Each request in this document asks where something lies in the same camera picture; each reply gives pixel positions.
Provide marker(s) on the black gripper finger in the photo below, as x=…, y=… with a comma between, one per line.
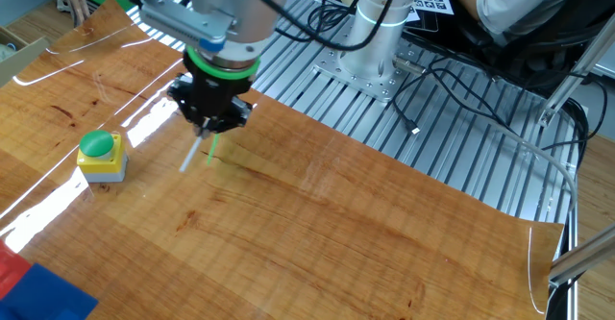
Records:
x=208, y=124
x=199, y=130

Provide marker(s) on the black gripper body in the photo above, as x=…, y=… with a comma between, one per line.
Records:
x=216, y=101

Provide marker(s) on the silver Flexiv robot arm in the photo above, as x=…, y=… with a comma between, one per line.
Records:
x=379, y=36

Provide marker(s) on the blue cloth flag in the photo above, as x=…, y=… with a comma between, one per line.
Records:
x=43, y=296

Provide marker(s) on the red cloth flag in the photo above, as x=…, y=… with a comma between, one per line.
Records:
x=12, y=269

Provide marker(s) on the yellow box with green button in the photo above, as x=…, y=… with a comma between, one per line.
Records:
x=102, y=164

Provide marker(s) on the glossy wood-pattern table mat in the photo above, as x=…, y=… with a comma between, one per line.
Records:
x=312, y=238

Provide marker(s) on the brown cardboard box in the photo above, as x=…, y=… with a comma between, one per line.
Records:
x=21, y=58

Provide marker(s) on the crumpled plastic bag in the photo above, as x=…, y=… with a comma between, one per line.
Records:
x=6, y=51

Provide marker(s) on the black office chair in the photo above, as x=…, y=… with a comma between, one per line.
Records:
x=552, y=56

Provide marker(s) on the clear plastic tube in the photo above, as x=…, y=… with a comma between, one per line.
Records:
x=552, y=161

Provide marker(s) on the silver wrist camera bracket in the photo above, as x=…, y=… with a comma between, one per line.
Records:
x=182, y=22

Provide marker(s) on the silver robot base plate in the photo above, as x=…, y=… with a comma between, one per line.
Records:
x=336, y=70

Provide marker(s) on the silver aluminium profile post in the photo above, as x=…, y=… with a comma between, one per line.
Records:
x=576, y=70
x=581, y=257

